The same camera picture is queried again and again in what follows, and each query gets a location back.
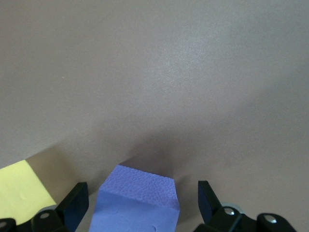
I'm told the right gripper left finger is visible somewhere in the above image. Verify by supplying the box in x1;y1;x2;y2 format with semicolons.
0;182;89;232

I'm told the yellow foam cube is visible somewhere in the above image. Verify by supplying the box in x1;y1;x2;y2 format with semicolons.
0;159;57;224

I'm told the purple foam cube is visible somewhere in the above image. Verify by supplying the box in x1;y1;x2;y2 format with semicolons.
89;164;181;232

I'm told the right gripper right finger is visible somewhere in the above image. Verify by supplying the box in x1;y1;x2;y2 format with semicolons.
194;180;296;232

